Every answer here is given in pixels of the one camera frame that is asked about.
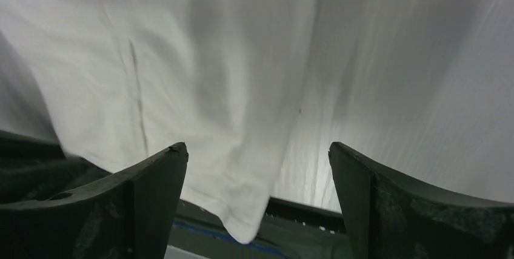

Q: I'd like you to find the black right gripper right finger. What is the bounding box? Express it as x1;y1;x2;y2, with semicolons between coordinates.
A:
329;142;513;258

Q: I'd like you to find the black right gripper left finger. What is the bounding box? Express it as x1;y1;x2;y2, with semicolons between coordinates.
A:
1;142;189;258

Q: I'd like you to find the white t shirt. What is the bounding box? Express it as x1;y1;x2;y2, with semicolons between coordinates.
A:
1;0;316;244

